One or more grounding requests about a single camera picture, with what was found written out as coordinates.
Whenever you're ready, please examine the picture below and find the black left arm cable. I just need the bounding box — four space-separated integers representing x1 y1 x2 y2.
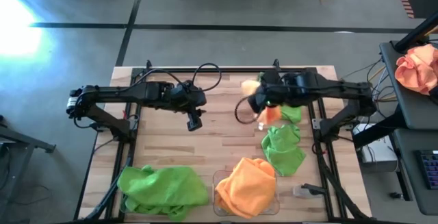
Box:
135 62 222 93

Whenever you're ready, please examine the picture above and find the white electronics box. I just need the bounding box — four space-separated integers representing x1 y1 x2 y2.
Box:
352 123 399 173

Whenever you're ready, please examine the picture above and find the green microfiber towel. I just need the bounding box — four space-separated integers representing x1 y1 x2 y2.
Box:
279 104 304 125
117 164 210 214
261 123 307 177
121 196 188 223

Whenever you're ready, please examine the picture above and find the black keyboard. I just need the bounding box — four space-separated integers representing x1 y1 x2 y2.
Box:
415 149 438 190

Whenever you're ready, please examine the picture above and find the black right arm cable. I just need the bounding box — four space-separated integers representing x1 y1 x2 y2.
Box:
233 96 259 125

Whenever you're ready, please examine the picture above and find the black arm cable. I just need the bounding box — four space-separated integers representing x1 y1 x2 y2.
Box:
233 96 259 125
135 62 222 93

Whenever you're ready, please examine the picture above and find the black monitor pole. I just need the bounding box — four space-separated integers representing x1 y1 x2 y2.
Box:
393 10 438 53

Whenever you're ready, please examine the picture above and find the orange microfiber towel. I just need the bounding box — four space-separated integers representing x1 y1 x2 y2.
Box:
214 157 278 220
409 43 438 62
394 53 438 97
240 79 284 126

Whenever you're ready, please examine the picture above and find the black metal rig frame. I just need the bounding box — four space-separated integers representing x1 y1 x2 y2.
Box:
73 58 374 224

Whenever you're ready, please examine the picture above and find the grey desk frame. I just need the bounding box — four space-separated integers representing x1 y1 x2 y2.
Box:
0 114 57 224

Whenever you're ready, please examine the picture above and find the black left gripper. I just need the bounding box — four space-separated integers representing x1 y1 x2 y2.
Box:
170 79 208 132

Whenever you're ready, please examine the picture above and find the clear plastic basket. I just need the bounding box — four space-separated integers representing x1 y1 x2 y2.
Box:
211 168 281 217

